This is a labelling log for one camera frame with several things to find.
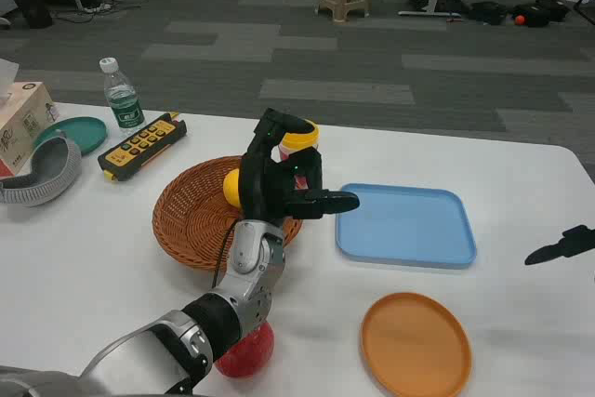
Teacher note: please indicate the black floor bin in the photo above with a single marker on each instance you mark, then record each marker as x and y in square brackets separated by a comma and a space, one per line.
[36, 11]

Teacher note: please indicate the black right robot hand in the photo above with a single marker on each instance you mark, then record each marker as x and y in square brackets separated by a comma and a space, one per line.
[567, 243]

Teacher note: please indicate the blue rectangular plastic tray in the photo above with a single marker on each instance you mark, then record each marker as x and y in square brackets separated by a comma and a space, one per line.
[404, 225]

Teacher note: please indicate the brown wicker basket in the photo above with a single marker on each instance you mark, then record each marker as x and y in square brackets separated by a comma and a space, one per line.
[195, 215]

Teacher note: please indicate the large black bag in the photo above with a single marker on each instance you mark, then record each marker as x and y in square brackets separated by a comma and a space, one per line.
[541, 12]

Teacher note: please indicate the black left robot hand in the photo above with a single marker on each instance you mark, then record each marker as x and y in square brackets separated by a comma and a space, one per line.
[260, 183]

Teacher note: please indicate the silver robot chest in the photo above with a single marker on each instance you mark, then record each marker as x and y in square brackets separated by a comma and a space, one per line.
[37, 383]

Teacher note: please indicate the teal round plastic plate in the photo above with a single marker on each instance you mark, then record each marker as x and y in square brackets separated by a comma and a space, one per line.
[86, 132]

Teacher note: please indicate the yellow lemon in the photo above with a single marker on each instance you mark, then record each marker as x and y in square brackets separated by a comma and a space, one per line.
[231, 188]

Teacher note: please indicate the white power strip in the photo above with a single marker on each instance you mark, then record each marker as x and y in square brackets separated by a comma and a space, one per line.
[98, 7]

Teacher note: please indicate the small black bag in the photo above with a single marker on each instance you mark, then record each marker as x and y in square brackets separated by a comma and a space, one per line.
[488, 12]

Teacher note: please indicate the clear water bottle green label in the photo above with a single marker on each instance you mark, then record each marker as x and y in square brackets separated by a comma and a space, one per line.
[122, 104]

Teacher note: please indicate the grey knitted headband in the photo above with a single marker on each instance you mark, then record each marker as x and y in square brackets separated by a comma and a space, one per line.
[46, 178]

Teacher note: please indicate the red apple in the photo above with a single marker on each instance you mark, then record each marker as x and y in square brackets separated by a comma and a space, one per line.
[251, 355]

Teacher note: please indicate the orange round plastic plate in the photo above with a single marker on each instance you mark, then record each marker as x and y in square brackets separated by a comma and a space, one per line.
[413, 346]

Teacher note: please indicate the white paper tissue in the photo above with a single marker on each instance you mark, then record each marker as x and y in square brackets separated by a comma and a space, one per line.
[5, 76]

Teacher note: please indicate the cardboard tissue box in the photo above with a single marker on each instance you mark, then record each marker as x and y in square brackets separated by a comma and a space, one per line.
[23, 132]

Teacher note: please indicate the yellow plastic cup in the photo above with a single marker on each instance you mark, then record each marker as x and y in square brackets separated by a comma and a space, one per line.
[297, 140]

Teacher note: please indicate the small orange ball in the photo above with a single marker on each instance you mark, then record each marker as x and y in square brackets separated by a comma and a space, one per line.
[519, 20]

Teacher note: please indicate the yellow black remote controller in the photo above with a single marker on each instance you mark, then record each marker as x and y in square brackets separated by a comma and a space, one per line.
[139, 146]

